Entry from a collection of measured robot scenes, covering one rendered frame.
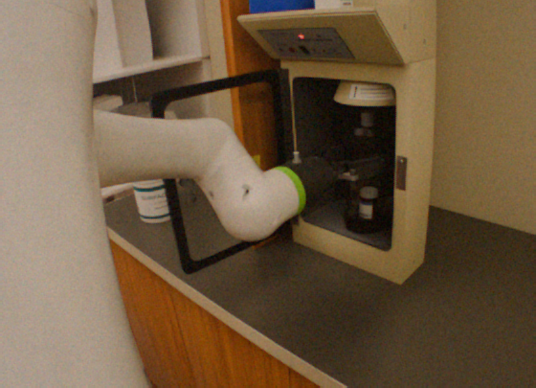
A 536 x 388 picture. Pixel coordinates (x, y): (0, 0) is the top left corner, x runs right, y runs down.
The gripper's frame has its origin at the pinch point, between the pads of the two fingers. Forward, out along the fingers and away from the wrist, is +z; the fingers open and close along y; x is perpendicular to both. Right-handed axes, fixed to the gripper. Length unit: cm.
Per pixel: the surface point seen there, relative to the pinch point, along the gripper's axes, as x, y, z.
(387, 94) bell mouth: -13.7, -6.2, -1.8
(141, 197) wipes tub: 18, 61, -26
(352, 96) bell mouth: -13.3, 0.0, -5.0
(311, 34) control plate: -26.3, 1.7, -14.9
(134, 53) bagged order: -21, 124, 11
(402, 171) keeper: -0.2, -12.7, -6.8
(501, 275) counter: 26.1, -31.5, 9.8
